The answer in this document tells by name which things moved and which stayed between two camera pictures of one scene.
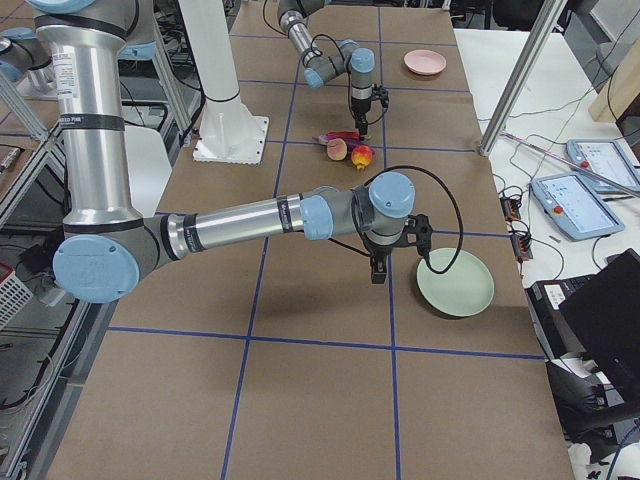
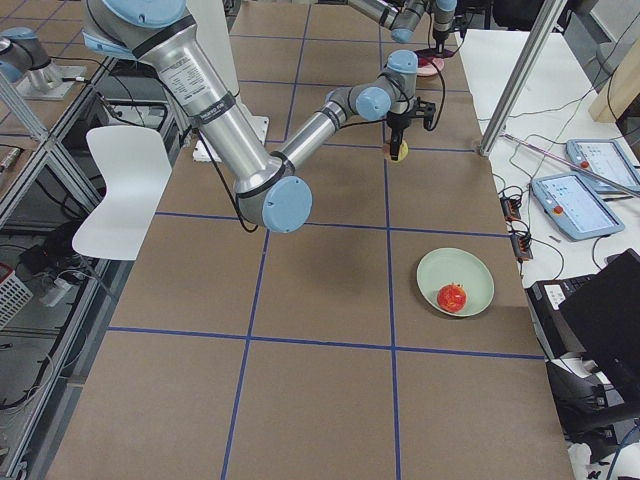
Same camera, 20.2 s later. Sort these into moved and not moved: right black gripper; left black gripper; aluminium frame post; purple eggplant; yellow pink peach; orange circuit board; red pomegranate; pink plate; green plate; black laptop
Moved: red pomegranate; left black gripper; right black gripper; yellow pink peach; purple eggplant
Not moved: orange circuit board; black laptop; aluminium frame post; pink plate; green plate
